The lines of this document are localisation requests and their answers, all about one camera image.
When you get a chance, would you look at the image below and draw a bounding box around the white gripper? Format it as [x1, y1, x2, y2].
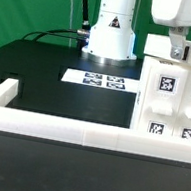
[151, 0, 191, 60]

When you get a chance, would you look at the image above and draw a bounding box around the white cabinet body box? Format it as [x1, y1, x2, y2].
[130, 56, 191, 141]

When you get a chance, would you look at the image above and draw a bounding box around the small white tagged box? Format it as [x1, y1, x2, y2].
[144, 34, 191, 66]

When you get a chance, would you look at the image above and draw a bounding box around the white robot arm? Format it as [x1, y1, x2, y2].
[82, 0, 191, 66]

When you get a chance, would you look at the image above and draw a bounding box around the white marker sheet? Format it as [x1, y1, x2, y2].
[61, 68, 138, 93]

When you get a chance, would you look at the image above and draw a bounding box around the black cable bundle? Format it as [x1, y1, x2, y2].
[21, 0, 98, 52]

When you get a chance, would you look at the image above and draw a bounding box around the white U-shaped frame wall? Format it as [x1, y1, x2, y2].
[0, 78, 191, 164]

